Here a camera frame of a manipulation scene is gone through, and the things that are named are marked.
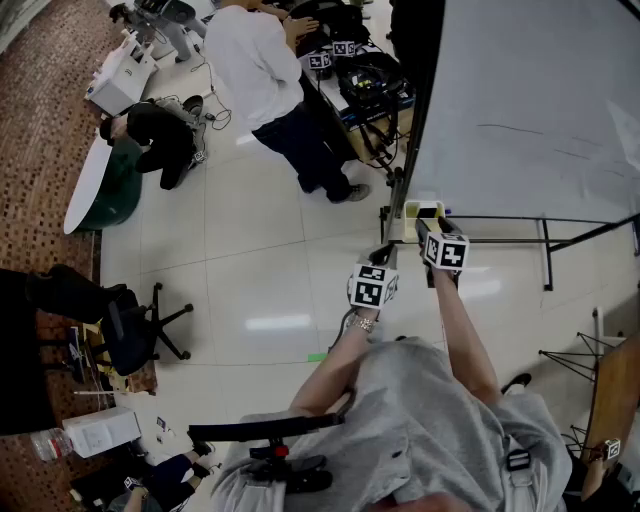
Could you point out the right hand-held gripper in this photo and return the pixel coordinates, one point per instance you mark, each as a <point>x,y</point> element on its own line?
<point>446,251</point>

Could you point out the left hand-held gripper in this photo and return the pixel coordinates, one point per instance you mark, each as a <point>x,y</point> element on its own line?
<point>372,287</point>

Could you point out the black rectangular part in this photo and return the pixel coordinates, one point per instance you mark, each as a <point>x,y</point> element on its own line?
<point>426,213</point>

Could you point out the cream plastic bin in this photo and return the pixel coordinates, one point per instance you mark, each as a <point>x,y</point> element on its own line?
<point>411,225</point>

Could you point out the person's right forearm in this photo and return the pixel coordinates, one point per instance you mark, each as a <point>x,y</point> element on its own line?
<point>465,340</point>

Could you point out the person's left forearm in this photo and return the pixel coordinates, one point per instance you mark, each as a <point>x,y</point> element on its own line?
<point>335,365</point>

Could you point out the large whiteboard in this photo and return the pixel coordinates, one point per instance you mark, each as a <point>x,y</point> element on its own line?
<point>530,100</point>

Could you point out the silver wristwatch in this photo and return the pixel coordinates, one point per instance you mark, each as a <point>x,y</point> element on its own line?
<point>361,324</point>

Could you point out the green floor tape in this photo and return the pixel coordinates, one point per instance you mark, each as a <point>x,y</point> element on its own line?
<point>317,357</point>

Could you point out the person's grey shirt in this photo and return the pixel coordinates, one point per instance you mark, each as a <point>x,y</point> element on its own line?
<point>425,425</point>

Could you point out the person's black shoe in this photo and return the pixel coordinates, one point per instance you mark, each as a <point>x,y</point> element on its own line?
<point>517,382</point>

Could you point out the black chest-mounted rig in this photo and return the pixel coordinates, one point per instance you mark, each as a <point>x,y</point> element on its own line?
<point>260,430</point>

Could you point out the equipment table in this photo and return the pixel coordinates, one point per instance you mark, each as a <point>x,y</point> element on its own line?
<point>332,92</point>

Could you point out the brown wooden table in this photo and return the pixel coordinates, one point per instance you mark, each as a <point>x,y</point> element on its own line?
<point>617,395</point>

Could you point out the spare hand-held gripper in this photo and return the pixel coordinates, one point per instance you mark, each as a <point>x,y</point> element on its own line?
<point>344,48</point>
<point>320,62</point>

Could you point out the black office chair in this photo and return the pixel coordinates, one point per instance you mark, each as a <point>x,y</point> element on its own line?
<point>130,335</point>

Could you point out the dark green table base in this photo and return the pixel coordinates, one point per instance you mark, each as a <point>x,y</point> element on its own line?
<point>122,190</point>

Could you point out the white round table top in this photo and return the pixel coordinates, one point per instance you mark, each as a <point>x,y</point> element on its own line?
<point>87,187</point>

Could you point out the white cardboard carton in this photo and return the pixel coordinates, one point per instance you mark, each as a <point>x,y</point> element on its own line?
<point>102,431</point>

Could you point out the white equipment cart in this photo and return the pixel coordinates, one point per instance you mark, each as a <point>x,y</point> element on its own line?
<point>117,75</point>

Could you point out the clear plastic water bottle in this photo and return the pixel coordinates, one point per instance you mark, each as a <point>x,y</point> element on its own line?
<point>50,444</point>

